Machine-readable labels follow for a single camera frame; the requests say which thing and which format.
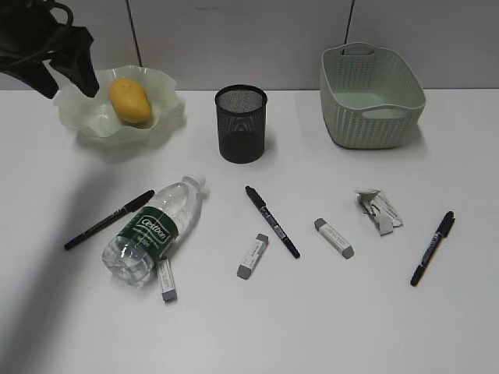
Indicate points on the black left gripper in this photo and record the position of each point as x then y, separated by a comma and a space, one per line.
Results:
37, 31

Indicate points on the yellow mango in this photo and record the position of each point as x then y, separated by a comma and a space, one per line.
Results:
130, 101

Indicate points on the black marker pen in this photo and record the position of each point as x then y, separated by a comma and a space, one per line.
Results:
130, 207
261, 206
441, 232

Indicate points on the clear plastic water bottle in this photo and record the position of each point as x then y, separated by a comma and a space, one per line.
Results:
134, 252

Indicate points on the white waste paper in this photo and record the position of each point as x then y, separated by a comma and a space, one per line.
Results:
380, 210

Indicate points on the pale green wavy plate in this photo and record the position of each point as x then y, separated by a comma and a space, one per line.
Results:
95, 119

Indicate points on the black mesh pen holder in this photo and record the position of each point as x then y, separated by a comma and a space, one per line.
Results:
241, 121

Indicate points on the grey white eraser left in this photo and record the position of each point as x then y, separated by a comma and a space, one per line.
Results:
166, 280

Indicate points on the grey white eraser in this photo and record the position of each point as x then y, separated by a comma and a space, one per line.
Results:
166, 280
342, 246
252, 257

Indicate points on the grey white eraser middle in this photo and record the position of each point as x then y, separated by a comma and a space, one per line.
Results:
252, 257

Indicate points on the pale green woven basket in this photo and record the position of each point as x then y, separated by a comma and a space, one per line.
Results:
370, 97

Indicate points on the grey white eraser right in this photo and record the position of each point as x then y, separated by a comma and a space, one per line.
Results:
342, 246

